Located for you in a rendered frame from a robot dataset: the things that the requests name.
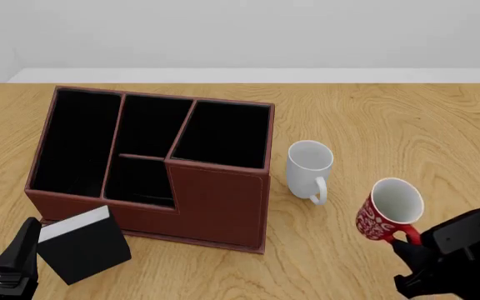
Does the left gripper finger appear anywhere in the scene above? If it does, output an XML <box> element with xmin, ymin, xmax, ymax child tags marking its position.
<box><xmin>0</xmin><ymin>217</ymin><xmax>43</xmax><ymax>279</ymax></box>

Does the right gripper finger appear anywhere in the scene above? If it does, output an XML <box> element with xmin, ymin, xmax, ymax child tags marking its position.
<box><xmin>391</xmin><ymin>234</ymin><xmax>439</xmax><ymax>276</ymax></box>

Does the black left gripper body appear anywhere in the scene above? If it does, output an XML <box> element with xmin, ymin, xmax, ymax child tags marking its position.
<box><xmin>0</xmin><ymin>270</ymin><xmax>40</xmax><ymax>300</ymax></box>

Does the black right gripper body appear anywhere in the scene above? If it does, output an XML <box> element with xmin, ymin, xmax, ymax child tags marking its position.
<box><xmin>392</xmin><ymin>249</ymin><xmax>480</xmax><ymax>300</ymax></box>

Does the red patterned mug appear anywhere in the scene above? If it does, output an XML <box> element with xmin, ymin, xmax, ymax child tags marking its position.
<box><xmin>355</xmin><ymin>177</ymin><xmax>425</xmax><ymax>247</ymax></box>

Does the white mug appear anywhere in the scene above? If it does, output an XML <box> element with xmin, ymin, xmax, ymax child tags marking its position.
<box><xmin>286</xmin><ymin>140</ymin><xmax>334</xmax><ymax>207</ymax></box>

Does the red-brown desk caddy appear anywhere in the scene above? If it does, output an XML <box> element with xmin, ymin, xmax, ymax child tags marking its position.
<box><xmin>24</xmin><ymin>85</ymin><xmax>276</xmax><ymax>255</ymax></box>

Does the flat black plate on stalk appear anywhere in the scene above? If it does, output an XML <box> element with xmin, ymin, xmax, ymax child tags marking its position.
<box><xmin>419</xmin><ymin>204</ymin><xmax>480</xmax><ymax>261</ymax></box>

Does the black book with white pages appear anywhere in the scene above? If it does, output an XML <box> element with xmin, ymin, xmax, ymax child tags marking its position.
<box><xmin>36</xmin><ymin>205</ymin><xmax>133</xmax><ymax>287</ymax></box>

